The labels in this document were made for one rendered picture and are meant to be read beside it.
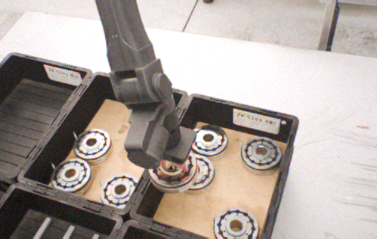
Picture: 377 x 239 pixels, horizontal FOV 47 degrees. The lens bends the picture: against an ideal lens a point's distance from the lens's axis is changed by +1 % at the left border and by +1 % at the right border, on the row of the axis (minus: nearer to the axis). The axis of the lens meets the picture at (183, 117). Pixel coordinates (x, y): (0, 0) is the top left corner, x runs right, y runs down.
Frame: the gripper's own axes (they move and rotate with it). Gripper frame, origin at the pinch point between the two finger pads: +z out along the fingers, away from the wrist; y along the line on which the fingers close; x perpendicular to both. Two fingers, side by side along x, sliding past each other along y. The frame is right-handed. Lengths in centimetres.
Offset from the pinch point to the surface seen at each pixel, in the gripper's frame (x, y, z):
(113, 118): 18.8, -30.5, 24.0
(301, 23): 180, -4, 123
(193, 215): -1.8, 3.4, 21.5
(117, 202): -6.4, -14.3, 18.1
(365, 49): 166, 37, 121
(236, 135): 25.0, 5.3, 24.2
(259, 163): 16.5, 14.4, 20.4
